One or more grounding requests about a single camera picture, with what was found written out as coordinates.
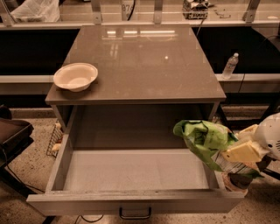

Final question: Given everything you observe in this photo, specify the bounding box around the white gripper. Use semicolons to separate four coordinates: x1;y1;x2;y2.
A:
221;113;280;162

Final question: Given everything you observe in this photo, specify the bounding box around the green rice chip bag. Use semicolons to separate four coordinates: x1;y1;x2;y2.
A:
173;120;261;179

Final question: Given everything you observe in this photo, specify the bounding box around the grey cabinet with glossy top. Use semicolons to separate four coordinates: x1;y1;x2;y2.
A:
45;24;226;150

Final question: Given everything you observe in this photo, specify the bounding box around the open grey top drawer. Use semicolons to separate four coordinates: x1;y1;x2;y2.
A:
26;104;246;217

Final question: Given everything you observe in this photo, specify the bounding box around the white plastic bag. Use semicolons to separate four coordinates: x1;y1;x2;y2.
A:
10;0;60;22

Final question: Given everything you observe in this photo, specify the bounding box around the tan shoe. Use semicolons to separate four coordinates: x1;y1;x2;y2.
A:
221;173;251;195

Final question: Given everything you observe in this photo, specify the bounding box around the clear plastic water bottle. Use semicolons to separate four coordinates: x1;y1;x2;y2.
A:
222;52;239;80

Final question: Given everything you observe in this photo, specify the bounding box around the black electronic box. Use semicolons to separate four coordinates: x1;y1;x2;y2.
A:
183;0;209;19

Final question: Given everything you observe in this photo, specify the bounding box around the white paper bowl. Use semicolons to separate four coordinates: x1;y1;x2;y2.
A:
53;63;98;92

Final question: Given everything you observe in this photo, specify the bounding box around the black chair at left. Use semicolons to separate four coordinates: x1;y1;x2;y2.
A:
0;105;35;198

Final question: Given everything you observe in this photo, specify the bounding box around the black drawer handle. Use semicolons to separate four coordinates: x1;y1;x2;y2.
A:
119;207;152;220

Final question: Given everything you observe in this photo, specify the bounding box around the grey railing frame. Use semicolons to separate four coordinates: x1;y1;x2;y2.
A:
0;0;280;29

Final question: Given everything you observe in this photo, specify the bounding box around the wire basket on floor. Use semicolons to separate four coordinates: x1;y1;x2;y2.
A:
46;122;63;158

